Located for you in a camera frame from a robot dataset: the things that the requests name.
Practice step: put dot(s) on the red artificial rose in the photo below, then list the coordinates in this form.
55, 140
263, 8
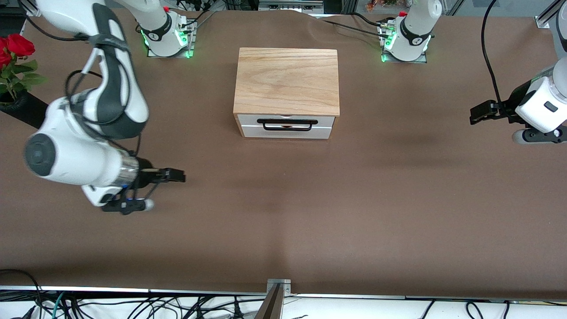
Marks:
20, 44

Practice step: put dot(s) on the dark camera stand pole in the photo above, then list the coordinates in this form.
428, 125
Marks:
270, 308

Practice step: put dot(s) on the light wooden drawer cabinet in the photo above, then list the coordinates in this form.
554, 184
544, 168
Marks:
288, 79

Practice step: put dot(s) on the aluminium table edge rail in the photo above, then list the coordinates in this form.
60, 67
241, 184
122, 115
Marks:
110, 290

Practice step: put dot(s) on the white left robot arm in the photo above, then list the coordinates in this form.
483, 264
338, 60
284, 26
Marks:
416, 26

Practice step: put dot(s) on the metal clamp bracket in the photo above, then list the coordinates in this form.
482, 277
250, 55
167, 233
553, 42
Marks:
279, 283

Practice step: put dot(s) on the brown table mat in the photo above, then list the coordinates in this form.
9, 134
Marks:
283, 221

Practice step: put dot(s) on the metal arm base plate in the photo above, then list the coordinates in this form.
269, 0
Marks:
423, 60
153, 55

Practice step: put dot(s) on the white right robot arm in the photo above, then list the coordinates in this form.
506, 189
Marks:
71, 164

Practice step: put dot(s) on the grey electronics box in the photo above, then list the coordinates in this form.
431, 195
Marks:
290, 6

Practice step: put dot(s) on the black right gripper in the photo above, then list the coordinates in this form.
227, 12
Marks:
145, 176

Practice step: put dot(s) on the aluminium frame post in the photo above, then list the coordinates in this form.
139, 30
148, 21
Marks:
547, 17
26, 5

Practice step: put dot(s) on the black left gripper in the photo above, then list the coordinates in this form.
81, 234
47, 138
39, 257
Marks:
515, 103

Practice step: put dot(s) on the orange artificial flowers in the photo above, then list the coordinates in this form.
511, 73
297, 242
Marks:
381, 4

